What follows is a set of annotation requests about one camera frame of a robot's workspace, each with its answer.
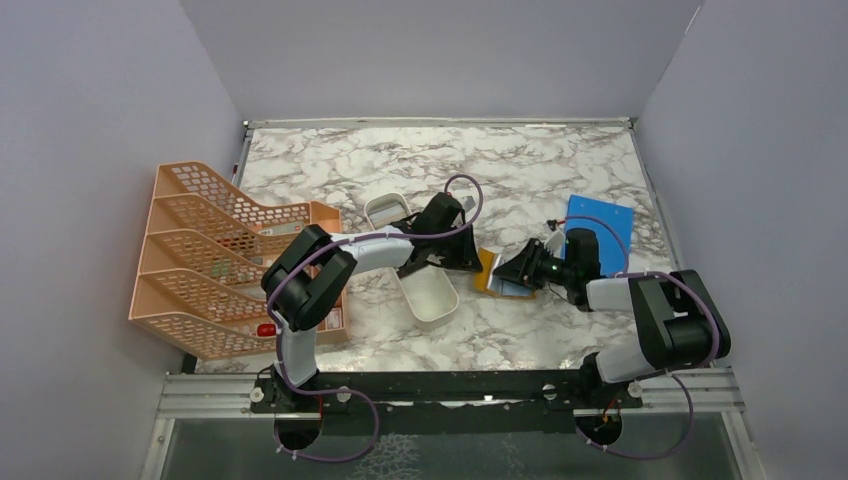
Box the red object in rack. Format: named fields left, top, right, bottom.
left=256, top=323, right=277, bottom=338

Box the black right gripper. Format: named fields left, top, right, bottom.
left=494, top=237, right=576, bottom=290

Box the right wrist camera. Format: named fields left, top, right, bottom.
left=544, top=220, right=566, bottom=255

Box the peach plastic file rack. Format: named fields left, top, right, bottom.
left=128, top=161, right=343, bottom=361

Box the yellow leather card holder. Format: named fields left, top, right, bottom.
left=472, top=248, right=537, bottom=300

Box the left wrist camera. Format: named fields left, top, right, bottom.
left=457, top=196, right=477, bottom=218

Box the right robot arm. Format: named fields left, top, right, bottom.
left=492, top=228, right=731, bottom=407

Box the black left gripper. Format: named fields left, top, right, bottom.
left=432, top=222, right=483, bottom=272

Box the white plastic card tray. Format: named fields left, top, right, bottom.
left=364, top=193, right=459, bottom=331

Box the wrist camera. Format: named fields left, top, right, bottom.
left=544, top=220, right=566, bottom=255
left=457, top=196, right=477, bottom=218

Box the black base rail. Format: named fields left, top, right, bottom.
left=249, top=370, right=642, bottom=436

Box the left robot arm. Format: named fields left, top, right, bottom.
left=260, top=192, right=483, bottom=411

